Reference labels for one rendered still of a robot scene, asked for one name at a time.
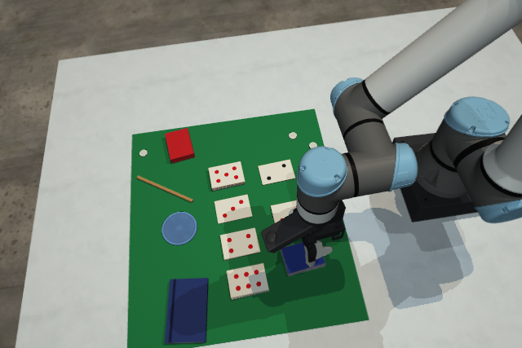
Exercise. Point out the cream card with black dots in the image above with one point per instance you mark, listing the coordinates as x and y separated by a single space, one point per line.
276 172

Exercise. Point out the green felt play mat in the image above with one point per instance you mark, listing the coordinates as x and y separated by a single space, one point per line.
323 297

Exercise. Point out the red rectangular block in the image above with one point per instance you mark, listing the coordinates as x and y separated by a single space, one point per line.
179 145

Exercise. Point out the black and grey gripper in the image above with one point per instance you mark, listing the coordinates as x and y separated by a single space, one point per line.
312 242

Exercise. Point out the blue round disc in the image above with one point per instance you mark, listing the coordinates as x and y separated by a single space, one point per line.
179 228

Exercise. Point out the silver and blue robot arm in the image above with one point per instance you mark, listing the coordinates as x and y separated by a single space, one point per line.
464 156

